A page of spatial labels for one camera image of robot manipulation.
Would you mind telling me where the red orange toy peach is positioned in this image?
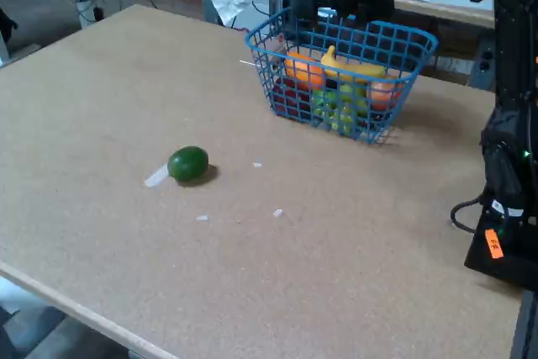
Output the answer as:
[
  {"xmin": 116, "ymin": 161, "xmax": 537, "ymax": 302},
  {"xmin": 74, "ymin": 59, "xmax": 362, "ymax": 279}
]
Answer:
[{"xmin": 367, "ymin": 79, "xmax": 405, "ymax": 112}]

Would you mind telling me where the dark red toy pomegranate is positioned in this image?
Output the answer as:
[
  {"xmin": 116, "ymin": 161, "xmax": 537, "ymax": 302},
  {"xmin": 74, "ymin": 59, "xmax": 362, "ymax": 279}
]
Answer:
[{"xmin": 272, "ymin": 77, "xmax": 313, "ymax": 121}]

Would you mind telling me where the black base power cable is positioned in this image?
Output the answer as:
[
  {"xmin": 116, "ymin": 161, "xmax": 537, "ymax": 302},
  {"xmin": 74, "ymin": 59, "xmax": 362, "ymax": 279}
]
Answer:
[{"xmin": 450, "ymin": 196, "xmax": 485, "ymax": 235}]

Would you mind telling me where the wooden workbench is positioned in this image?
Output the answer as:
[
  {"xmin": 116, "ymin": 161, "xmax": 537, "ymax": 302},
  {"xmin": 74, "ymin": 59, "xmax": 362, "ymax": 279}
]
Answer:
[{"xmin": 393, "ymin": 0, "xmax": 498, "ymax": 87}]

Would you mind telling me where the round green toy fruit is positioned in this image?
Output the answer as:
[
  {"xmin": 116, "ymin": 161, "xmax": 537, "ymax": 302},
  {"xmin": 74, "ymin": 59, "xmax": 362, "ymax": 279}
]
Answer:
[{"xmin": 166, "ymin": 145, "xmax": 210, "ymax": 184}]

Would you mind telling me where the grey metal outlet box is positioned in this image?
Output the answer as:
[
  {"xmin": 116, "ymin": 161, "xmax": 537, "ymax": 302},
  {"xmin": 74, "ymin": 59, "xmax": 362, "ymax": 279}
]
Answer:
[{"xmin": 469, "ymin": 37, "xmax": 498, "ymax": 92}]

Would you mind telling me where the yellow toy banana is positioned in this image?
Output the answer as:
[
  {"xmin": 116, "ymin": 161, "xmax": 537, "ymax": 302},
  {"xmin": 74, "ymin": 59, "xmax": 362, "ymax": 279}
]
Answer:
[{"xmin": 320, "ymin": 45, "xmax": 388, "ymax": 83}]

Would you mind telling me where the green toy grapes bunch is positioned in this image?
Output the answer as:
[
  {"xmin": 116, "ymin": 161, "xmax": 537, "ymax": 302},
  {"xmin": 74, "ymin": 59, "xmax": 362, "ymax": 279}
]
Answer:
[{"xmin": 310, "ymin": 81, "xmax": 372, "ymax": 134}]

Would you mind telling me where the orange toy fruit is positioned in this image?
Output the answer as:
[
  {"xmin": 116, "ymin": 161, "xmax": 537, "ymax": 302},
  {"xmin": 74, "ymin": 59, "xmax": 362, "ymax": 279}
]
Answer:
[{"xmin": 284, "ymin": 51, "xmax": 328, "ymax": 92}]

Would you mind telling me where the long white tape strip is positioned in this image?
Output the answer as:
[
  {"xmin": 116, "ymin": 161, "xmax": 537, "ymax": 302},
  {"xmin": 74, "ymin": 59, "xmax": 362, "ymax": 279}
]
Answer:
[{"xmin": 144, "ymin": 164, "xmax": 170, "ymax": 188}]

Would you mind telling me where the blue wire basket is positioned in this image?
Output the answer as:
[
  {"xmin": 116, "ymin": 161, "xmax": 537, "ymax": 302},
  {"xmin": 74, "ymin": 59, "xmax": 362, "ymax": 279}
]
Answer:
[{"xmin": 245, "ymin": 8, "xmax": 440, "ymax": 145}]

